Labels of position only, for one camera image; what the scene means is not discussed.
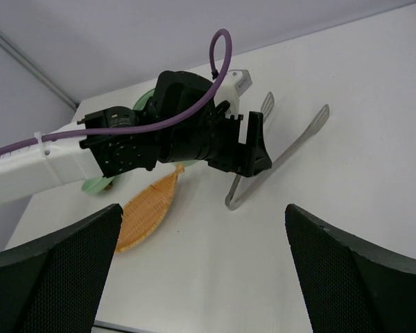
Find right gripper thin black right finger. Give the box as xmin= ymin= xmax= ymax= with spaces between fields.
xmin=285 ymin=204 xmax=416 ymax=332

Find green cylindrical lunch container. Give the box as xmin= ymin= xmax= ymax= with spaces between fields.
xmin=81 ymin=176 xmax=124 ymax=196

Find right gripper wide black left finger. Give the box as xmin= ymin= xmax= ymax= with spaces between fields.
xmin=0 ymin=204 xmax=123 ymax=332

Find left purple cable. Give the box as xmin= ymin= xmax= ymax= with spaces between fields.
xmin=0 ymin=28 xmax=234 ymax=161

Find orange boat-shaped woven tray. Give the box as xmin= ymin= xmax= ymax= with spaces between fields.
xmin=114 ymin=164 xmax=184 ymax=253

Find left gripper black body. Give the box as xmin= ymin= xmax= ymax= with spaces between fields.
xmin=138 ymin=71 xmax=242 ymax=173

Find metal tongs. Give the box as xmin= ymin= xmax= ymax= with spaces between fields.
xmin=224 ymin=104 xmax=330 ymax=211

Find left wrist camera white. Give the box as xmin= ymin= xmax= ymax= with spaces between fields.
xmin=214 ymin=69 xmax=252 ymax=119

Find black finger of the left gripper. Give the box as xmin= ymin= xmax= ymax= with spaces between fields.
xmin=241 ymin=112 xmax=272 ymax=177

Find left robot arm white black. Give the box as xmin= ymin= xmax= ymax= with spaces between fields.
xmin=0 ymin=69 xmax=272 ymax=205

